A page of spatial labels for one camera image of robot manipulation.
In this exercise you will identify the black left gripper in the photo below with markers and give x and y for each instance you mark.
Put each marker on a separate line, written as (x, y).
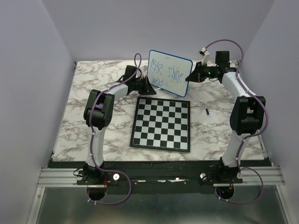
(147, 89)

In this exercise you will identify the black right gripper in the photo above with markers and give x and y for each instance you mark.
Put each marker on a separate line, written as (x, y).
(196, 77)

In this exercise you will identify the blue framed whiteboard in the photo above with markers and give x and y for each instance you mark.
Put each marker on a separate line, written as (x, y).
(169, 72)

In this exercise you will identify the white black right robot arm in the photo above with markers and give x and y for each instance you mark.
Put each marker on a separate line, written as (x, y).
(247, 114)

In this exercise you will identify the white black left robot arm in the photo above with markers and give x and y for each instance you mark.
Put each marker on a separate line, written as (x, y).
(99, 111)

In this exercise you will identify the black white chessboard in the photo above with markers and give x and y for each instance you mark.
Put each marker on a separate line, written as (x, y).
(162, 124)

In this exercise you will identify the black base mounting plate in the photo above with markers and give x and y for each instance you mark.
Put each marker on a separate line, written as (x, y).
(123, 179)

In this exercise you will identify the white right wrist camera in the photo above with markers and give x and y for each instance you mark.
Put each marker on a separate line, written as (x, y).
(205, 55)

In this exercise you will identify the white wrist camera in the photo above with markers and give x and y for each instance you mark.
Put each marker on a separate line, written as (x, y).
(143, 70)
(205, 55)

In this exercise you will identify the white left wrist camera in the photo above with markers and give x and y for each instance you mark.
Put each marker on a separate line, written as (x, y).
(143, 70)

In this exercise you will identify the aluminium frame rail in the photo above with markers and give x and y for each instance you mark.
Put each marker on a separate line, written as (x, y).
(260, 198)

